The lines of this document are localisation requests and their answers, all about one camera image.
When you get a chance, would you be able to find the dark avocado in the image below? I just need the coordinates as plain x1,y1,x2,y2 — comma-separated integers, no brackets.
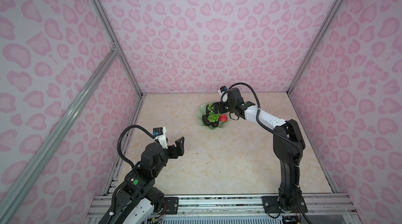
206,104,214,115
211,121,219,128
202,115,211,127

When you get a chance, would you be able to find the green fake grape bunch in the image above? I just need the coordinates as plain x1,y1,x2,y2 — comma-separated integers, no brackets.
207,113,220,123

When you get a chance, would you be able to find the red fake apple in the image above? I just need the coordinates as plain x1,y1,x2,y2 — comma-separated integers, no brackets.
219,114,228,122

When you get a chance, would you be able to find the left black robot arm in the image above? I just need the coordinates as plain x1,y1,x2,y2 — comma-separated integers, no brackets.
100,137,185,224

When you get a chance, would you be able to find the light green wavy fruit bowl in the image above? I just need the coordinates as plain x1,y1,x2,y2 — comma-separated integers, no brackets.
196,103,229,130

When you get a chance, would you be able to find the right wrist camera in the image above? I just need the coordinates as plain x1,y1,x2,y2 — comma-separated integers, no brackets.
219,86,227,94

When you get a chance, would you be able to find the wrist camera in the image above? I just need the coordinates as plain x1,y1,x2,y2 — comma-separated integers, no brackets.
153,127,168,150
219,86,227,94

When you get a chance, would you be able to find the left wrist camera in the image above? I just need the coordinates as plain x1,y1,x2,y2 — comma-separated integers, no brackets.
153,127,168,150

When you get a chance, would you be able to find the left black cable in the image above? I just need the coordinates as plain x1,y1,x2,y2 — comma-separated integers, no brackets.
117,124,155,168

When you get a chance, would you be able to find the black cable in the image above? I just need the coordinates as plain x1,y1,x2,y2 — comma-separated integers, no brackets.
117,124,155,168
221,82,302,162

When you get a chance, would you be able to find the right black cable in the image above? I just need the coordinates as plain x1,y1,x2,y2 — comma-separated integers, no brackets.
221,82,302,162

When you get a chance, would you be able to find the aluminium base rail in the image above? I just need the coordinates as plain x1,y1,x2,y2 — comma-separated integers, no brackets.
84,193,361,224

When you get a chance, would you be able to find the aluminium frame diagonal bar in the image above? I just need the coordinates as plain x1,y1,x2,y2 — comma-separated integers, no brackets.
1,49,118,224

